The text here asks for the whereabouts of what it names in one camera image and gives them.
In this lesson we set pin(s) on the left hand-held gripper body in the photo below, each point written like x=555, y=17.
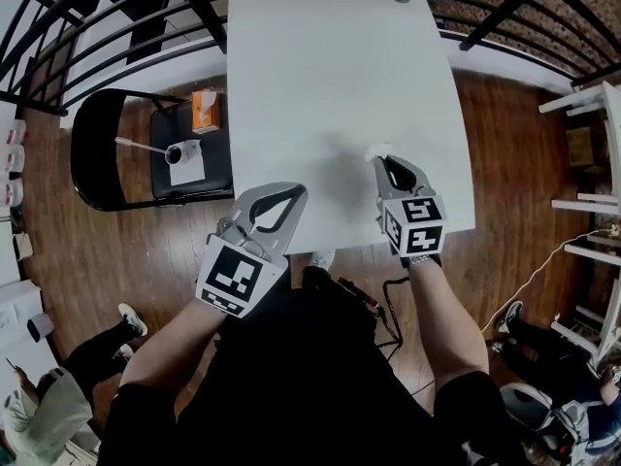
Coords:
x=233, y=275

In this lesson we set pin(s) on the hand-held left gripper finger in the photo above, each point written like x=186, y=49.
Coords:
x=291, y=221
x=247, y=197

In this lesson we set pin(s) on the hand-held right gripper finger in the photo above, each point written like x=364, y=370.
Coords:
x=421, y=178
x=381, y=182

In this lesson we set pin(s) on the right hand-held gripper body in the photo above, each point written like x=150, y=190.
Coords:
x=417, y=226

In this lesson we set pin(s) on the white tissue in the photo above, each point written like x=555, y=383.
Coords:
x=376, y=150

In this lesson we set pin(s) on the person's left forearm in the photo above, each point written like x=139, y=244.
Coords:
x=170, y=347

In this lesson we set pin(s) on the person's right forearm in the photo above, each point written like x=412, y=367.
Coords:
x=444, y=318

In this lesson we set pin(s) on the orange tissue box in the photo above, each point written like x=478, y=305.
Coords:
x=205, y=112

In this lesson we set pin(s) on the silver wristwatch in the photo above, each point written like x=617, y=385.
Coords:
x=418, y=259

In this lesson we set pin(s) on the person's white shoe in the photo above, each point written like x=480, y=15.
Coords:
x=322, y=259

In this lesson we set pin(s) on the white paper sheet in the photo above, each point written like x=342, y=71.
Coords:
x=186, y=175

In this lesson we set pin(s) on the dark round cup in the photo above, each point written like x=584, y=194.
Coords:
x=174, y=155

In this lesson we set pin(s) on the white table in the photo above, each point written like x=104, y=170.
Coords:
x=339, y=76

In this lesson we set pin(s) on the person's black clothing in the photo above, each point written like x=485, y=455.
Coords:
x=301, y=381

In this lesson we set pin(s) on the black folding chair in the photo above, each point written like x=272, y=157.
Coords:
x=97, y=153

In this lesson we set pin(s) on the brown cardboard box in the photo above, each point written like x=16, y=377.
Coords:
x=584, y=147

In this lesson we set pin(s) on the white wooden rack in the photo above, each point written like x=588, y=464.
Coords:
x=606, y=202

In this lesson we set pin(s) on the black metal railing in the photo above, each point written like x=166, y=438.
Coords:
x=97, y=32
x=524, y=12

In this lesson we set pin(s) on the small white box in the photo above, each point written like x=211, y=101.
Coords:
x=40, y=327

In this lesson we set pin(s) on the white bottle red label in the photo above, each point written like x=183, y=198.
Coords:
x=10, y=158
x=14, y=131
x=9, y=191

